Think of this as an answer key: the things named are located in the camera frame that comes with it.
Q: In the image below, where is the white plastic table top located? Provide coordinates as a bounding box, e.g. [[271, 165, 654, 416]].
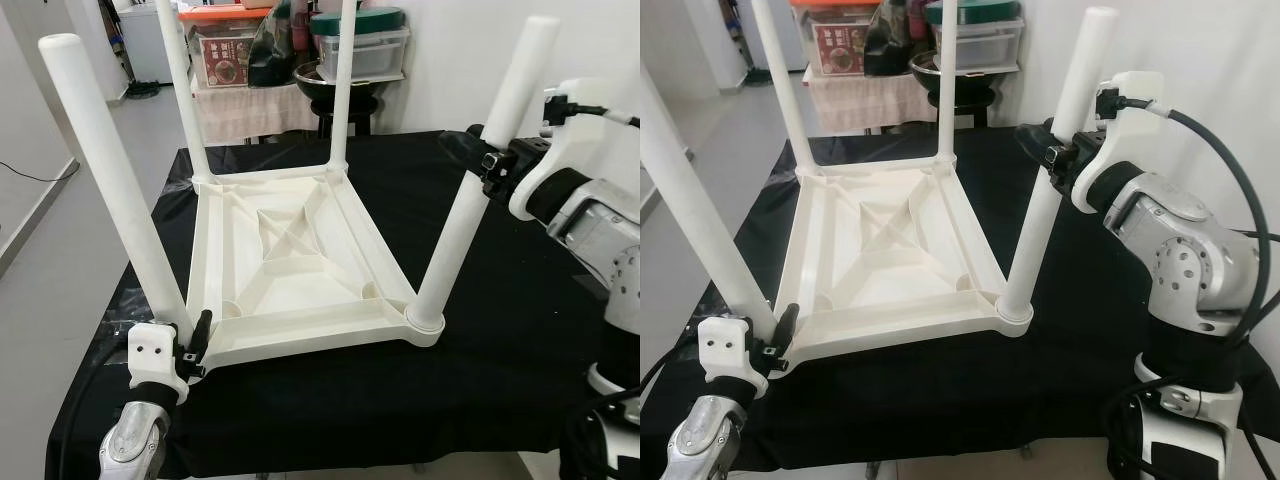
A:
[[770, 160, 1036, 376], [185, 165, 446, 369]]

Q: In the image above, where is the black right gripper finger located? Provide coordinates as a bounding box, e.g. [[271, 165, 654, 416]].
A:
[[440, 125, 501, 191], [1012, 118, 1066, 171]]

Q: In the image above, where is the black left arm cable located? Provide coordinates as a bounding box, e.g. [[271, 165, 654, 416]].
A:
[[55, 330, 136, 480], [640, 335, 701, 441]]

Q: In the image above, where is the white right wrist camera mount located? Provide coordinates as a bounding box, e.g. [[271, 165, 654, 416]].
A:
[[1070, 70, 1166, 216], [508, 78, 640, 221]]

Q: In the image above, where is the orange lid storage bin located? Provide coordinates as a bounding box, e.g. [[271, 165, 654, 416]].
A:
[[178, 3, 276, 91], [790, 0, 881, 81]]

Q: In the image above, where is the black tablecloth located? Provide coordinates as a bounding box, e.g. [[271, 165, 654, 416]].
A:
[[640, 128, 1280, 471], [45, 130, 640, 480]]

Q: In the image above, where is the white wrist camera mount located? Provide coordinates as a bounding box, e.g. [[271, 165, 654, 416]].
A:
[[697, 315, 771, 401], [508, 78, 640, 221], [1070, 70, 1166, 216], [127, 322, 191, 406]]

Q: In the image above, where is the white plastic table leg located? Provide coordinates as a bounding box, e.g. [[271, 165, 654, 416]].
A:
[[155, 0, 216, 186], [325, 0, 359, 173], [995, 8, 1121, 323], [640, 70, 786, 346], [405, 15, 563, 336], [935, 0, 966, 171], [750, 0, 816, 181], [38, 33, 196, 341]]

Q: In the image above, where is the clear plastic storage box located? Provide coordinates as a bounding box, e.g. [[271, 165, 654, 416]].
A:
[[315, 28, 411, 83], [930, 18, 1026, 73]]

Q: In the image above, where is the white appliance cabinet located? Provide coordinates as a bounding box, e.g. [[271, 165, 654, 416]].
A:
[[120, 0, 186, 86]]

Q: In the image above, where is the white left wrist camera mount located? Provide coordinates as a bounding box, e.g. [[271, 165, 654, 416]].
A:
[[127, 322, 191, 406], [697, 315, 771, 401]]

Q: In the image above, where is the beige table cover cloth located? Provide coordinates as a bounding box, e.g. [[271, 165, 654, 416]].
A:
[[805, 75, 936, 136], [195, 85, 321, 146]]

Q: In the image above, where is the black wok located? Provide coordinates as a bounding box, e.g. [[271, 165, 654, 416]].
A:
[[295, 62, 386, 101], [910, 52, 1001, 96]]

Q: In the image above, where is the red printed box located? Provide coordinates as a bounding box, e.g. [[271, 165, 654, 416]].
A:
[[815, 22, 866, 79], [200, 35, 251, 89]]

